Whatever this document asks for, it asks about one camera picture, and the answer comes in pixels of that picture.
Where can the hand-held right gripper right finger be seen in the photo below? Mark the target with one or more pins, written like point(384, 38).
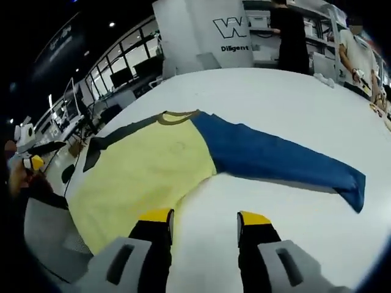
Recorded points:
point(265, 259)

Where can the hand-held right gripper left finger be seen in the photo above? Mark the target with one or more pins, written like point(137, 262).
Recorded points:
point(146, 259)

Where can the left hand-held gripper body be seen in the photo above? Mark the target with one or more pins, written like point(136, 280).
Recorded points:
point(25, 135)

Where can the yellow blue black garment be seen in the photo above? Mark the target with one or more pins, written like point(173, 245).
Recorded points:
point(146, 171)

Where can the pile of small tan objects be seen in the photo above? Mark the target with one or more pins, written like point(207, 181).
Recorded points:
point(382, 116)

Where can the grey mesh office chair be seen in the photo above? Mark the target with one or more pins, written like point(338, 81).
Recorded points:
point(49, 226)

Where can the black computer monitor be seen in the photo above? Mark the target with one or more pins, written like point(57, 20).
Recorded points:
point(122, 77)
point(146, 70)

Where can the white cloth bundle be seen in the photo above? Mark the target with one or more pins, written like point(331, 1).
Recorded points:
point(325, 81)

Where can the grey metal shelf unit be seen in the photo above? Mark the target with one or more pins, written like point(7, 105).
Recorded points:
point(317, 30)

